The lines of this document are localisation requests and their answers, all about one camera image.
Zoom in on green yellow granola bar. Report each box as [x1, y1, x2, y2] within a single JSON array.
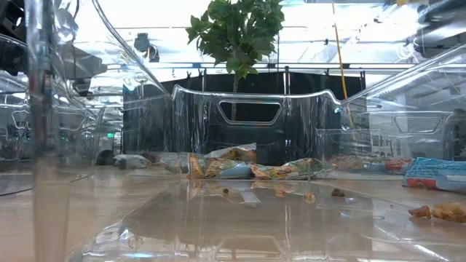
[[202, 142, 258, 163], [250, 156, 338, 181]]

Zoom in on blue red granola bar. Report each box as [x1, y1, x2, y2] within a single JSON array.
[[401, 156, 466, 194]]

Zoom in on dark silver granola bar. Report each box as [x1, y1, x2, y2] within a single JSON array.
[[159, 151, 191, 174]]

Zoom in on black round object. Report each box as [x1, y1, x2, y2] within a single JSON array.
[[95, 148, 117, 167]]

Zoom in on small black device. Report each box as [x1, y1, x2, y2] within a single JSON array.
[[133, 31, 161, 63]]

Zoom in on clear plastic tray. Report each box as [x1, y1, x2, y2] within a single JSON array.
[[316, 107, 465, 174], [21, 0, 466, 262], [0, 32, 127, 164]]

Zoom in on green plant in black pot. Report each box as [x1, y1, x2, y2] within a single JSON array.
[[185, 0, 287, 123]]

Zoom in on red green granola bar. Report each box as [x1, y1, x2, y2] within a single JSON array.
[[382, 157, 415, 173]]

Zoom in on yellow cable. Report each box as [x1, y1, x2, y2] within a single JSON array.
[[331, 0, 356, 128]]

